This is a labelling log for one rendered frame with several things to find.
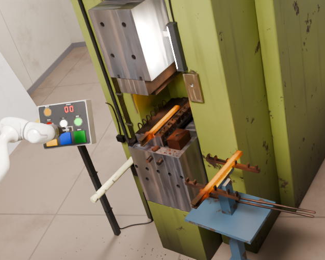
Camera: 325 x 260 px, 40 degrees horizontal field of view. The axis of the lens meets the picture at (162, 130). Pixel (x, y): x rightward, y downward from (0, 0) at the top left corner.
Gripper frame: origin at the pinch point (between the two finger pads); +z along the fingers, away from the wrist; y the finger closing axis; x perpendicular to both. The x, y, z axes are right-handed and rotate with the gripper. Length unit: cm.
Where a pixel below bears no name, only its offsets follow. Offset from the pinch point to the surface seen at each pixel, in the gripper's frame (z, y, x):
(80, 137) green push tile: 12.5, 0.5, -6.7
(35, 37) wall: 330, -199, 125
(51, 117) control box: 13.2, -18.1, 8.1
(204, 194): -32, 82, -39
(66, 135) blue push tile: 12.5, -9.0, -4.1
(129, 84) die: -5.1, 42.6, 20.6
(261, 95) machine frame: 31, 112, 6
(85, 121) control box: 13.2, 5.2, 3.1
